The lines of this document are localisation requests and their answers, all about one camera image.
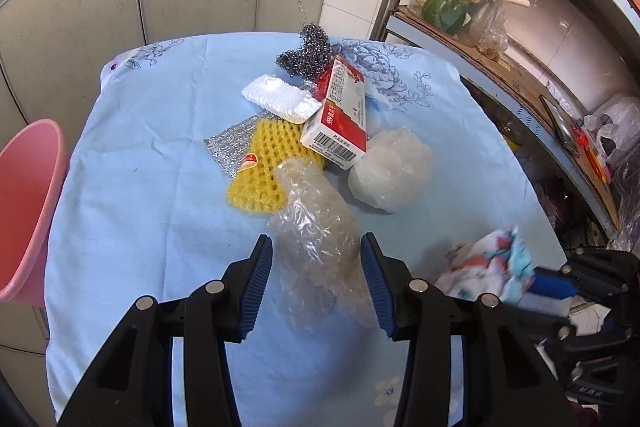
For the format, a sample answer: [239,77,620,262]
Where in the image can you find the white crumpled plastic ball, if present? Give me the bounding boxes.
[347,127,435,213]

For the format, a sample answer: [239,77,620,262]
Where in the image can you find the yellow foam fruit net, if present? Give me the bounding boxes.
[227,119,326,215]

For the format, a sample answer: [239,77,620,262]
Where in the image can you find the colourful wrapper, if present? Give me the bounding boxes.
[435,225,535,305]

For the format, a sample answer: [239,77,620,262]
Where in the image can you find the clear bubble wrap piece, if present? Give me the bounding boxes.
[268,157,376,329]

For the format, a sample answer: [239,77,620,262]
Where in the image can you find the pink plastic trash bucket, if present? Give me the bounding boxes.
[0,119,70,308]

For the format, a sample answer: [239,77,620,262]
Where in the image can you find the metal storage shelf rack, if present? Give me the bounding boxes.
[371,0,639,239]

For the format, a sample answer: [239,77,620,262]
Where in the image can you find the silver mesh scouring cloth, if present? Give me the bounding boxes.
[203,110,274,176]

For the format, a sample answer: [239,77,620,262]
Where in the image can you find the white bubble wrap pad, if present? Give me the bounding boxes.
[241,75,322,124]

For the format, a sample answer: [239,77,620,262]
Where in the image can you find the green pepper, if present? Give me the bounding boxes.
[421,0,471,35]

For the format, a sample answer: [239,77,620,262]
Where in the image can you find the red white toothpaste box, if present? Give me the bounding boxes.
[300,55,368,170]

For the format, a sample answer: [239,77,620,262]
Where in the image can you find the steel wool scrubber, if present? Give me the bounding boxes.
[276,23,332,82]

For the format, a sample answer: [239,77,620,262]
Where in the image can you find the light blue floral cloth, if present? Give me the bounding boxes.
[44,32,565,426]

